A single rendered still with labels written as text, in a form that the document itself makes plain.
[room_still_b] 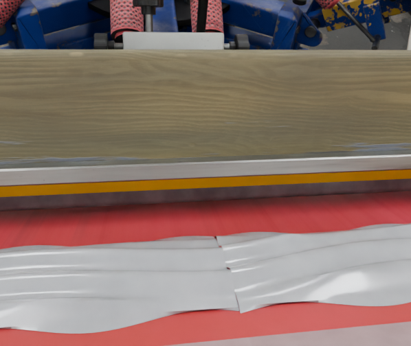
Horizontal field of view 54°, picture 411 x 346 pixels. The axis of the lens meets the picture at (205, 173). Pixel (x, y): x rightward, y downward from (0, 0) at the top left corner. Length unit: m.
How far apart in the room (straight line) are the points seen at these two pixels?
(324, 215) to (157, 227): 0.11
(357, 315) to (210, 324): 0.06
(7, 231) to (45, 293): 0.08
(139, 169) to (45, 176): 0.05
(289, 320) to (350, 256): 0.06
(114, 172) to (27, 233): 0.07
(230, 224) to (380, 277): 0.10
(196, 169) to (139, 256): 0.07
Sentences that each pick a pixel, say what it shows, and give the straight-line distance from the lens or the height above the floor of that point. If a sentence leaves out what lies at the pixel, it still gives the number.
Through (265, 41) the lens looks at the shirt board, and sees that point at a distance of 1.00.
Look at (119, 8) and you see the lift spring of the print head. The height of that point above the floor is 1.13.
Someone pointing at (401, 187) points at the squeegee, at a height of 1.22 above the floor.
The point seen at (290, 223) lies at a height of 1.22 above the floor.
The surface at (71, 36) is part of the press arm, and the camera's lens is 0.99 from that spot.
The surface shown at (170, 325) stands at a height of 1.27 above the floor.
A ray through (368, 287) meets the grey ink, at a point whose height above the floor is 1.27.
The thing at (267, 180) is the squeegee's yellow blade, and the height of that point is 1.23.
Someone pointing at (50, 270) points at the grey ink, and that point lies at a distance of 0.21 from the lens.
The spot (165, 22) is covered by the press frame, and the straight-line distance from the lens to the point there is 0.85.
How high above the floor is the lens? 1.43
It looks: 50 degrees down
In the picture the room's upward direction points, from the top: 7 degrees clockwise
